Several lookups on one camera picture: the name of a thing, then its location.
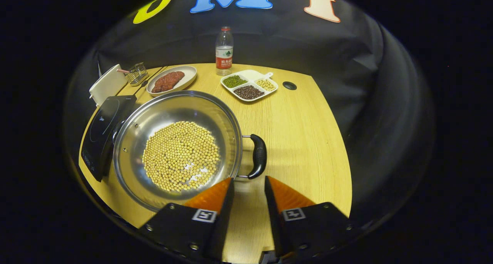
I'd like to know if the white divided dish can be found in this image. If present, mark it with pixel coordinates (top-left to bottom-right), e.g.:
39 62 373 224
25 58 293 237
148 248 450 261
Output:
220 69 278 103

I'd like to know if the metal wire basket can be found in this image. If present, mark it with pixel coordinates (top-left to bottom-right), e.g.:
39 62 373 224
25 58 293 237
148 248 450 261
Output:
124 62 149 87

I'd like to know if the black backdrop cloth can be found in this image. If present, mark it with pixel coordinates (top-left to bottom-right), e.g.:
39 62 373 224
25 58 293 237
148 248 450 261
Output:
64 0 436 234

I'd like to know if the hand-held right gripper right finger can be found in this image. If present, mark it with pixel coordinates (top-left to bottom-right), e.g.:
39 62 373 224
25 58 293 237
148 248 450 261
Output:
264 176 362 261

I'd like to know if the white toaster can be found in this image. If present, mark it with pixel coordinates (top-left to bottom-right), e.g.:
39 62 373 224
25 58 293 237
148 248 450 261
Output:
89 64 127 107

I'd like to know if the round white plate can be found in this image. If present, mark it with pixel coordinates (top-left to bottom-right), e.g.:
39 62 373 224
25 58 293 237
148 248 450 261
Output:
146 66 197 98

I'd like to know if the pile of soybeans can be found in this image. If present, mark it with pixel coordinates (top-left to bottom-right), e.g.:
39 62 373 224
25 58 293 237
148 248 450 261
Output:
142 121 220 192

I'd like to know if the black induction cooktop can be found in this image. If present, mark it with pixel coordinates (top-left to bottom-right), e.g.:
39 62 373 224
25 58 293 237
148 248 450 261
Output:
80 95 138 182

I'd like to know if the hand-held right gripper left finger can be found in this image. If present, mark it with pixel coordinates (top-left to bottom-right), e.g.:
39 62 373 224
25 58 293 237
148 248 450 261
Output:
138 178 235 262

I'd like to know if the dark red bean heap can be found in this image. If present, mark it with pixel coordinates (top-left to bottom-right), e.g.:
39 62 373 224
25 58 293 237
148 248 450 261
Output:
233 85 265 100

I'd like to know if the green mung bean heap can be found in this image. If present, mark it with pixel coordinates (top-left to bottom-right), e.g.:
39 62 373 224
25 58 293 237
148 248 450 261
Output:
223 75 248 88

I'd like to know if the stainless steel pot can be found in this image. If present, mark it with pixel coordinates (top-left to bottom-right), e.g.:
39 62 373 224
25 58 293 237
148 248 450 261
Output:
112 91 267 212

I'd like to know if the black power cable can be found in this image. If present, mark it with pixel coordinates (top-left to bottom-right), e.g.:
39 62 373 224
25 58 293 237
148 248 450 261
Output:
133 66 168 99

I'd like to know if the raw red meat piece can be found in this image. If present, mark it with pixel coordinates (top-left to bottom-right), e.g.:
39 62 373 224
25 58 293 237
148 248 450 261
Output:
165 71 185 87
151 77 173 94

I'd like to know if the small soybean heap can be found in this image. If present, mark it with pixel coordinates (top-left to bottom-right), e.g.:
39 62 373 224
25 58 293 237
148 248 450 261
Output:
256 79 277 92

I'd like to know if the clear plastic water bottle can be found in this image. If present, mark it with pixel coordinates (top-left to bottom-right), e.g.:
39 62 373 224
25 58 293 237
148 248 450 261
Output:
215 26 234 76

